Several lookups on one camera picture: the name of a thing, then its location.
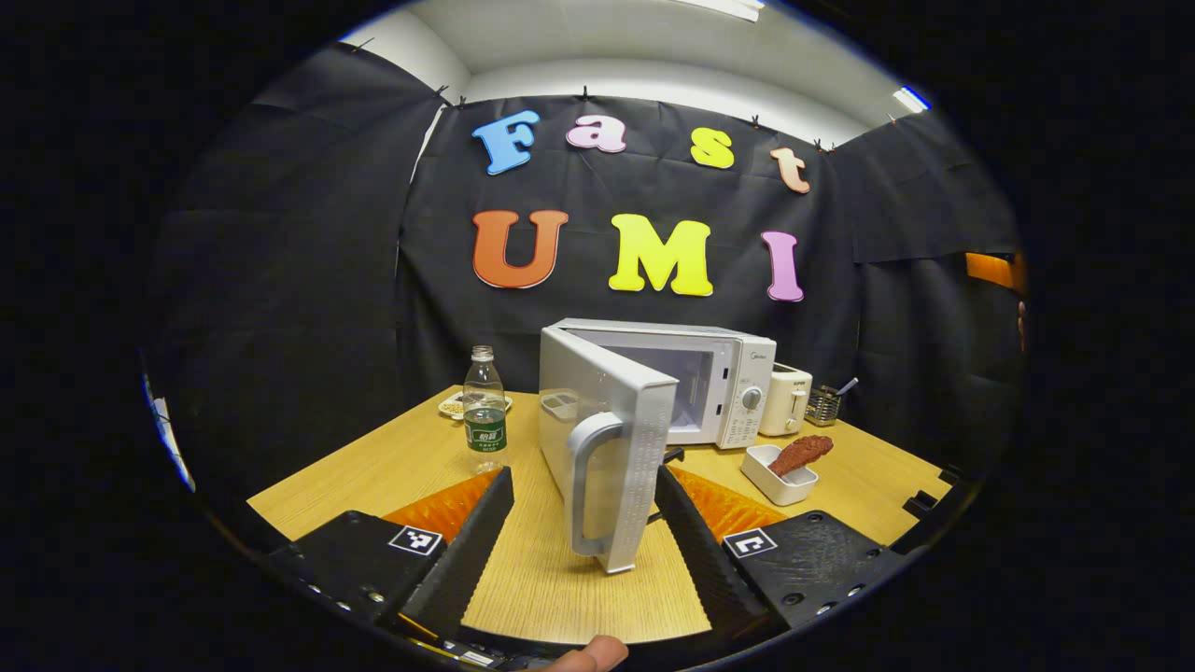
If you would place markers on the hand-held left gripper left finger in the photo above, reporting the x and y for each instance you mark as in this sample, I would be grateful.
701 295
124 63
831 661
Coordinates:
471 555

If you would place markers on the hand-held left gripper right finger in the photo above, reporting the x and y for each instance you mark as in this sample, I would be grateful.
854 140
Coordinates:
709 560

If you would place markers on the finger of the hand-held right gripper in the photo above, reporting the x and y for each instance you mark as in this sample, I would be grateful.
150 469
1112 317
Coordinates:
994 271

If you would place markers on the dark red meat piece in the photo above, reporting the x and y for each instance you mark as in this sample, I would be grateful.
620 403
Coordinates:
803 453

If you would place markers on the white microwave oven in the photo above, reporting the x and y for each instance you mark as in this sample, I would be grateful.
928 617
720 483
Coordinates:
616 420

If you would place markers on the white rectangular dish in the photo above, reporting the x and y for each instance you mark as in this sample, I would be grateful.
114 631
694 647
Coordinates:
770 481

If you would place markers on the clear water bottle green label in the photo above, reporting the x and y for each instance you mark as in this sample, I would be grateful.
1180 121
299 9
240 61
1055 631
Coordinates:
485 434

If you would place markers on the small white plate with seeds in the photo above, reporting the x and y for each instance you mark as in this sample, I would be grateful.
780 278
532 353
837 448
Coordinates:
453 407

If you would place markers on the cream toaster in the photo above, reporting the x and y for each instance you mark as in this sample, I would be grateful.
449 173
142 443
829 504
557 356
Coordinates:
784 401

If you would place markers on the small ceiling light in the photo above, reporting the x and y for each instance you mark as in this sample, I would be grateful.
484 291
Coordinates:
910 99

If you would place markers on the black table clamp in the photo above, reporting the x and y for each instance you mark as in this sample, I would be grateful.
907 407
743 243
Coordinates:
949 474
920 504

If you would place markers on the black backdrop cloth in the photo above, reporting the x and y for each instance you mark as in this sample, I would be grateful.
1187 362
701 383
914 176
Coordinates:
280 280

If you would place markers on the large ceiling light panel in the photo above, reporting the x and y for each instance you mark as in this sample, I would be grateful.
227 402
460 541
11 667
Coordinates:
724 7

